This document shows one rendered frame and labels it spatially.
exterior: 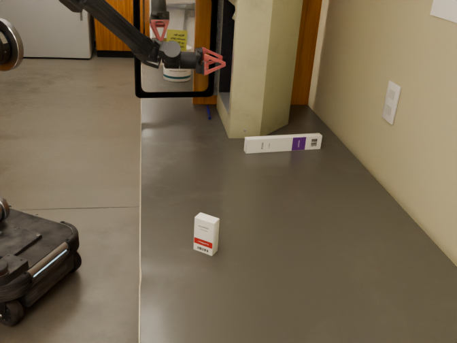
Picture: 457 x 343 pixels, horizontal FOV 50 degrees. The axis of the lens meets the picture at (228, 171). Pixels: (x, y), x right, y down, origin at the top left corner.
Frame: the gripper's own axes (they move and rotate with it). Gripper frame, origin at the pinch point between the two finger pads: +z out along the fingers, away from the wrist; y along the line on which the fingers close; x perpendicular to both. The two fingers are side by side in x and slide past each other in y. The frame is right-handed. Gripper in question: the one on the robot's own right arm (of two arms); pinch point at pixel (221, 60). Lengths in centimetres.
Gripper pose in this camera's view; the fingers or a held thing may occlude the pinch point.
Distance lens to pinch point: 174.7
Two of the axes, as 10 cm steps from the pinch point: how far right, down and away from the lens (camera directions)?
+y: -1.2, -4.2, 9.0
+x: -0.4, 9.1, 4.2
